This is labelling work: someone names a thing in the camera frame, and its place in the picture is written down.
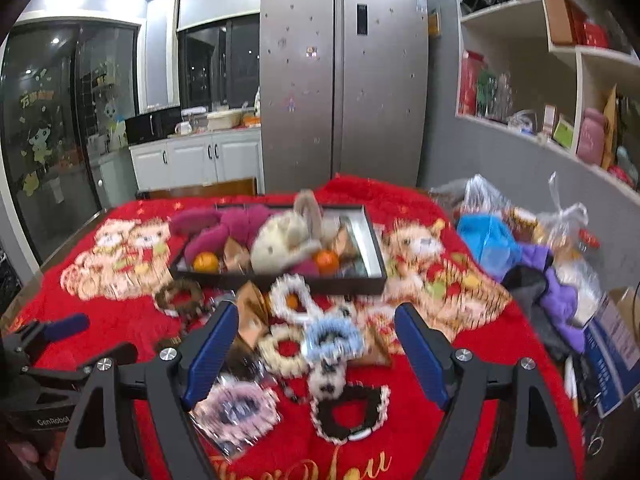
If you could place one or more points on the wooden chair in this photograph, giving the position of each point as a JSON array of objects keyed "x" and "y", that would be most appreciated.
[{"x": 200, "y": 189}]

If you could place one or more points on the pink case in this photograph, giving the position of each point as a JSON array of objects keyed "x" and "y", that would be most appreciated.
[{"x": 591, "y": 137}]

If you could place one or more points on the brown leopard scrunchie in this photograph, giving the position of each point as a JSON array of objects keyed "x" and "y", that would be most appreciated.
[{"x": 167, "y": 300}]

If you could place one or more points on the white mug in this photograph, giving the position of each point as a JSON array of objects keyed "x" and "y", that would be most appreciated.
[{"x": 183, "y": 129}]

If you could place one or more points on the dark grey cloth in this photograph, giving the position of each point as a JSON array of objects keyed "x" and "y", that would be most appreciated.
[{"x": 530, "y": 285}]

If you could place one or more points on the tall red box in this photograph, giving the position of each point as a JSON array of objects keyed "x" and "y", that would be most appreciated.
[{"x": 470, "y": 82}]

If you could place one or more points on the black microwave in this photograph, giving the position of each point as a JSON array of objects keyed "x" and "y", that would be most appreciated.
[{"x": 150, "y": 126}]

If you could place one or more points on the blue box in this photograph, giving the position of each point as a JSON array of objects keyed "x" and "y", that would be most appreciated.
[{"x": 610, "y": 360}]

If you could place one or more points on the black framed tray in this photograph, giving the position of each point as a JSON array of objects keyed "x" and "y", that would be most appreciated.
[{"x": 364, "y": 242}]

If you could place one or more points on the cream scrunchie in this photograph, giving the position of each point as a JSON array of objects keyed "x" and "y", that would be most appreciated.
[{"x": 270, "y": 355}]

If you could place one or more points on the white black spotted scrunchie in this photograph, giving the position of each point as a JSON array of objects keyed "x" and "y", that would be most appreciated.
[{"x": 325, "y": 382}]

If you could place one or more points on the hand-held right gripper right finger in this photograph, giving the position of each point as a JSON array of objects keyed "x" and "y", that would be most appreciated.
[{"x": 425, "y": 355}]

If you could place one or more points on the clear glass bottle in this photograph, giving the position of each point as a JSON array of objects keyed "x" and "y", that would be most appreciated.
[{"x": 504, "y": 100}]

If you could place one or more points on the large clear plastic bag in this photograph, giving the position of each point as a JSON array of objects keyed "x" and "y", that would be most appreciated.
[{"x": 570, "y": 260}]

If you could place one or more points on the glass sliding door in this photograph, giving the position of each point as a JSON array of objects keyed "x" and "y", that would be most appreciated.
[{"x": 50, "y": 110}]

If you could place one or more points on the cream plush toy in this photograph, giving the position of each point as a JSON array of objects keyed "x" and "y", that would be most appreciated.
[{"x": 280, "y": 247}]

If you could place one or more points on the pink scrunchie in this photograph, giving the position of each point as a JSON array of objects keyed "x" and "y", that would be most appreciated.
[{"x": 235, "y": 415}]

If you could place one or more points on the red tin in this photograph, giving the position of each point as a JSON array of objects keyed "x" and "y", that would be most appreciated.
[{"x": 595, "y": 35}]

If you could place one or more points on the orange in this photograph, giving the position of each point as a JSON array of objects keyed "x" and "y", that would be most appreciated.
[
  {"x": 326, "y": 262},
  {"x": 206, "y": 263}
]

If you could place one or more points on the blue plastic bag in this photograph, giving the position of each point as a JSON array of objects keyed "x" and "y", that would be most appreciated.
[{"x": 487, "y": 245}]

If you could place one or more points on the black white-trimmed scrunchie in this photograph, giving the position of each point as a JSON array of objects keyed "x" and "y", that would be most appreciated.
[{"x": 325, "y": 420}]

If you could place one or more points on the green box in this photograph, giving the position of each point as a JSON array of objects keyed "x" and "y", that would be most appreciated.
[{"x": 487, "y": 95}]

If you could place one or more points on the brown paper packet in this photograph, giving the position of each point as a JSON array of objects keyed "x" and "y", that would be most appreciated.
[
  {"x": 252, "y": 310},
  {"x": 381, "y": 347},
  {"x": 235, "y": 256},
  {"x": 347, "y": 242}
]

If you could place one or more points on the purple cloth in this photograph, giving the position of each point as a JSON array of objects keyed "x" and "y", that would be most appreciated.
[{"x": 560, "y": 300}]

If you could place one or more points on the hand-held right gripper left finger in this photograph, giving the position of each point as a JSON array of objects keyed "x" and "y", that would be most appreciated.
[{"x": 210, "y": 355}]

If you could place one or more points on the silver double-door fridge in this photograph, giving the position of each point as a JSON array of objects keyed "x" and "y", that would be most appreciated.
[{"x": 345, "y": 85}]

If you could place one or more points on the blue scrunchie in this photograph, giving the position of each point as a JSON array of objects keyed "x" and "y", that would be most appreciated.
[{"x": 345, "y": 332}]

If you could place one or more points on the green framed card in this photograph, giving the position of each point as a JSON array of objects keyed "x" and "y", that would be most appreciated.
[{"x": 564, "y": 132}]

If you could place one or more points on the magenta plush bear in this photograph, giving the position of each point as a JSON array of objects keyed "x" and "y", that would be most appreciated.
[{"x": 210, "y": 242}]

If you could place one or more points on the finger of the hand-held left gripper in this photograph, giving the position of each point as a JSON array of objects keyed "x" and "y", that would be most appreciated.
[
  {"x": 70, "y": 324},
  {"x": 110, "y": 360}
]

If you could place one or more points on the white frilly scrunchie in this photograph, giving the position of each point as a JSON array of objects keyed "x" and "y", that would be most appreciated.
[{"x": 277, "y": 290}]

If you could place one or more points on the person's left hand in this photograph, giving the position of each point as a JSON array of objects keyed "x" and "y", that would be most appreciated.
[{"x": 35, "y": 460}]

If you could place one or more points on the dark kitchen window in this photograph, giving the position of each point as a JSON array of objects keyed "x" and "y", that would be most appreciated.
[{"x": 220, "y": 60}]

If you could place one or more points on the beige plush toy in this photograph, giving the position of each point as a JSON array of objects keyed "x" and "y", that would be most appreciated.
[{"x": 315, "y": 215}]

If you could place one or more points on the brown picture frame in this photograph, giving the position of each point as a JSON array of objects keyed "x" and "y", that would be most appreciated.
[{"x": 550, "y": 119}]

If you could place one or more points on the brown paper bag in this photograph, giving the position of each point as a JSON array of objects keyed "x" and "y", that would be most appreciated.
[{"x": 610, "y": 130}]

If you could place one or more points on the white kitchen cabinet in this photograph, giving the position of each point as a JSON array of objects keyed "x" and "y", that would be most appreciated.
[{"x": 190, "y": 160}]

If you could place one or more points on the open cardboard box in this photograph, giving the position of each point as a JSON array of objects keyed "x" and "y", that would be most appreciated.
[{"x": 627, "y": 310}]

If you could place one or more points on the white wall shelf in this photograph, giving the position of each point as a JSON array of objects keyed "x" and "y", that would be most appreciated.
[{"x": 565, "y": 55}]

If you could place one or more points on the brown cardboard box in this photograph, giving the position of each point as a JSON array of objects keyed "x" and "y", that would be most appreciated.
[{"x": 557, "y": 22}]

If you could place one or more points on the red printed blanket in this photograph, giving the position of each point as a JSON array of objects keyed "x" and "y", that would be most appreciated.
[{"x": 480, "y": 360}]

